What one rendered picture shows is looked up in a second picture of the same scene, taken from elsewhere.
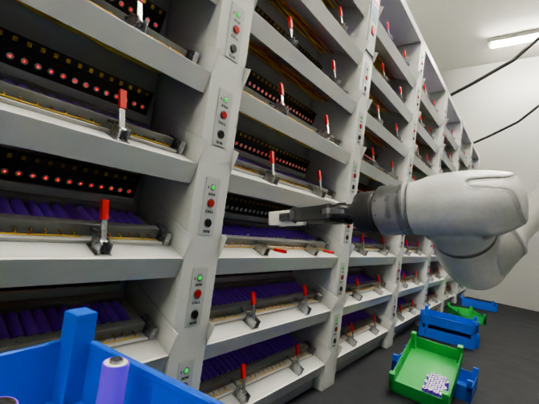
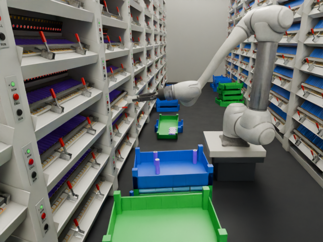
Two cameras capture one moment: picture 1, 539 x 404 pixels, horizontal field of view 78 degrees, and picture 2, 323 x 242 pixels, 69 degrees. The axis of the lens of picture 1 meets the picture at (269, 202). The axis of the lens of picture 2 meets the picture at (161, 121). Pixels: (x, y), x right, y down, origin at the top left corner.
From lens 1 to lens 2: 0.86 m
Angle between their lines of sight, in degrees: 38
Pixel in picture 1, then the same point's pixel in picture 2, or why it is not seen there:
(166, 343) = (107, 151)
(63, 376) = (139, 159)
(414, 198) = (176, 91)
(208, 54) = (94, 45)
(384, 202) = (168, 93)
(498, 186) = (195, 87)
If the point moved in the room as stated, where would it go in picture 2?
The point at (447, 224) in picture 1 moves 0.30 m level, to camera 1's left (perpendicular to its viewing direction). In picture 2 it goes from (185, 97) to (139, 105)
